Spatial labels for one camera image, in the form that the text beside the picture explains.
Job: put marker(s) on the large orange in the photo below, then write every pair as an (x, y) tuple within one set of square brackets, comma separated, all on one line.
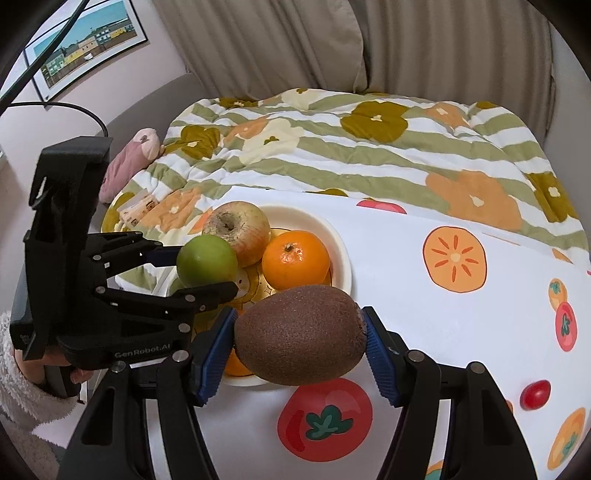
[(235, 364), (295, 263)]

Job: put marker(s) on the pink plush toy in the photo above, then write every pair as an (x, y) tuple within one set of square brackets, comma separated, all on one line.
[(124, 161)]

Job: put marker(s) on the green apple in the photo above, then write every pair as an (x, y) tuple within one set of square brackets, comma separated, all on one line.
[(205, 261)]

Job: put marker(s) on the wrinkled red yellow apple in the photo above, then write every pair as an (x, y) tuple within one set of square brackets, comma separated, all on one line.
[(240, 230)]

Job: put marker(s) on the brown kiwi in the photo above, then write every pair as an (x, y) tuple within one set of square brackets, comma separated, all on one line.
[(300, 334)]

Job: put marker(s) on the framed wall poster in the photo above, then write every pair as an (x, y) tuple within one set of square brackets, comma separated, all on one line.
[(92, 41)]

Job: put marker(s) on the beige curtain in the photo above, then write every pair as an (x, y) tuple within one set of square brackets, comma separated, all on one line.
[(415, 46)]

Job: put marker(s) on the tissue packet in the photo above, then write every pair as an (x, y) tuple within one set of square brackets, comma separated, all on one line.
[(138, 207)]

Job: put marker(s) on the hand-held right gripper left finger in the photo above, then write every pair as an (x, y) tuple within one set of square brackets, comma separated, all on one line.
[(214, 364)]

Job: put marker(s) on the yellow cartoon print plate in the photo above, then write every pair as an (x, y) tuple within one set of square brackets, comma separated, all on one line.
[(332, 249)]

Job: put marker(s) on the person's left hand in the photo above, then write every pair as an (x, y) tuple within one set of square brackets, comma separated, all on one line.
[(81, 375)]

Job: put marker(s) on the striped floral blanket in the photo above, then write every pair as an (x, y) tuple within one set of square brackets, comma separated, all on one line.
[(369, 157)]

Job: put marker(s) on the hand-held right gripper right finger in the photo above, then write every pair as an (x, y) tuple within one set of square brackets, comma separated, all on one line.
[(381, 360)]

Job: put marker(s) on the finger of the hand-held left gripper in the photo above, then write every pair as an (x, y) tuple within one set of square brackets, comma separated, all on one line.
[(161, 256), (203, 295)]

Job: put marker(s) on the red cherry tomato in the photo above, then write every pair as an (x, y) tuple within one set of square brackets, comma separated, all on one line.
[(535, 394)]

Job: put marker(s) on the grey padded bed frame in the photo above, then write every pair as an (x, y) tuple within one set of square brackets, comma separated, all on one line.
[(147, 101)]

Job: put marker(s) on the white fruit print tablecloth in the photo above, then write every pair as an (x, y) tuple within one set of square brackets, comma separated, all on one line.
[(438, 346)]

